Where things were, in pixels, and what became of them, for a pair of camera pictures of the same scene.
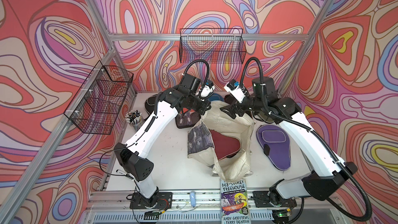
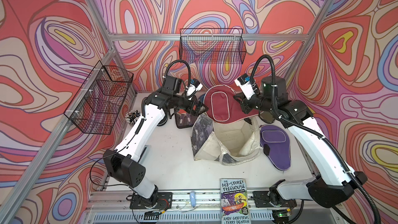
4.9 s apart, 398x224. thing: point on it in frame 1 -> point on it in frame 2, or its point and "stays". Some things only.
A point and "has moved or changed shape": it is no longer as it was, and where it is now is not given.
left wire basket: [98, 106] stays
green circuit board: [152, 215] stays
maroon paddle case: [224, 146] -> [222, 107]
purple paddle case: [274, 141] stays
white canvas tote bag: [221, 116] has moved or changed shape
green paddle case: [264, 116] stays
